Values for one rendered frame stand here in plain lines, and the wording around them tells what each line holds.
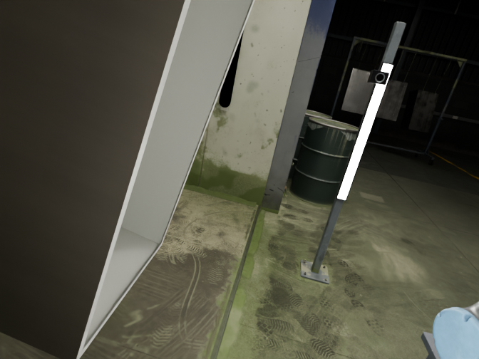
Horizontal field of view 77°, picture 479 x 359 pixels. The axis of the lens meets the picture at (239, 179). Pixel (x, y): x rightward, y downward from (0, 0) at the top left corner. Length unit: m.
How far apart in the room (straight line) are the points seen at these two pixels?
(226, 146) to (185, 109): 1.69
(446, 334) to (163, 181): 1.02
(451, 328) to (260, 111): 2.23
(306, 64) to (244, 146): 0.88
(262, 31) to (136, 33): 2.21
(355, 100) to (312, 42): 4.96
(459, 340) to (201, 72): 1.04
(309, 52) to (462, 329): 2.26
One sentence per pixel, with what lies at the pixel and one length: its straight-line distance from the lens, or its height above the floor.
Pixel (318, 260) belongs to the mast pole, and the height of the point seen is 0.12.
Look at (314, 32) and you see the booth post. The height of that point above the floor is 1.62.
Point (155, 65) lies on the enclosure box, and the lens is 0.56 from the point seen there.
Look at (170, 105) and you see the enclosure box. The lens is 1.20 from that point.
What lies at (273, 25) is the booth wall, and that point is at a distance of 2.74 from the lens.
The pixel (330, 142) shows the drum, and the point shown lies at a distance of 3.25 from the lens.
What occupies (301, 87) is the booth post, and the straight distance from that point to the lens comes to 2.70.
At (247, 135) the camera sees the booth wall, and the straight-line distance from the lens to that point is 2.78.
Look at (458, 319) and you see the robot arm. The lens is 0.83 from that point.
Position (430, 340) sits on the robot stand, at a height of 0.64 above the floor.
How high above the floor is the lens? 1.27
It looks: 21 degrees down
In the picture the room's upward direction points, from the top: 12 degrees clockwise
